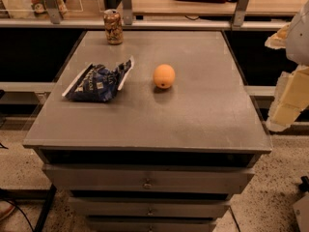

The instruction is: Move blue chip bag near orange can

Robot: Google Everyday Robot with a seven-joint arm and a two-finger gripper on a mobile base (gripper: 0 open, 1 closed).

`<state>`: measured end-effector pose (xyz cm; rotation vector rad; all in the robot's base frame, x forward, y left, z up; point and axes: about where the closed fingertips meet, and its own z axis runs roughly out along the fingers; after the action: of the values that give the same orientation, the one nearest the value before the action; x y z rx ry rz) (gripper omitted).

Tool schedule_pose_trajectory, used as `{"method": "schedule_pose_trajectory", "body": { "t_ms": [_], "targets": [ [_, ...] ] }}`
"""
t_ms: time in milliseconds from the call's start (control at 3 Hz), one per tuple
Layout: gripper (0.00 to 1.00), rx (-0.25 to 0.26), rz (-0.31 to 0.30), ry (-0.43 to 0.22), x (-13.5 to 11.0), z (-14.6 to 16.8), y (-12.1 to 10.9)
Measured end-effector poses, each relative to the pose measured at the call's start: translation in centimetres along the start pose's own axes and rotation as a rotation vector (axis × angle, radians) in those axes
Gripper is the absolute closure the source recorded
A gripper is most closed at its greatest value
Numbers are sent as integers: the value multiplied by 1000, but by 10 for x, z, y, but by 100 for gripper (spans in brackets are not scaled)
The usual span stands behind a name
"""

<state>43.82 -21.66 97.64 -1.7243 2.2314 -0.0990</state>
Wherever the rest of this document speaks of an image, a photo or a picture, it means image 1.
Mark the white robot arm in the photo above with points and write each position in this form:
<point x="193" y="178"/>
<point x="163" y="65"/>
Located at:
<point x="297" y="42"/>

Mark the orange patterned soda can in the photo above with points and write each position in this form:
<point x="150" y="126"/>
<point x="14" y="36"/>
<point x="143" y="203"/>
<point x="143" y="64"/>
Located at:
<point x="113" y="26"/>

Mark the orange fruit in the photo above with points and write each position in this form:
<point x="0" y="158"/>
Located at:
<point x="164" y="76"/>

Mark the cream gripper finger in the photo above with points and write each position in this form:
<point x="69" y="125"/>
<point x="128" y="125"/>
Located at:
<point x="278" y="39"/>
<point x="291" y="97"/>

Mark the grey box on floor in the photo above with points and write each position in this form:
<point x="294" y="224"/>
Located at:
<point x="301" y="207"/>

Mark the grey drawer cabinet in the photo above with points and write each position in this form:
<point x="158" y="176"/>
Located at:
<point x="152" y="160"/>

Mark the blue chip bag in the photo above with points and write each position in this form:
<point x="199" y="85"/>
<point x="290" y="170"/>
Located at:
<point x="96" y="83"/>

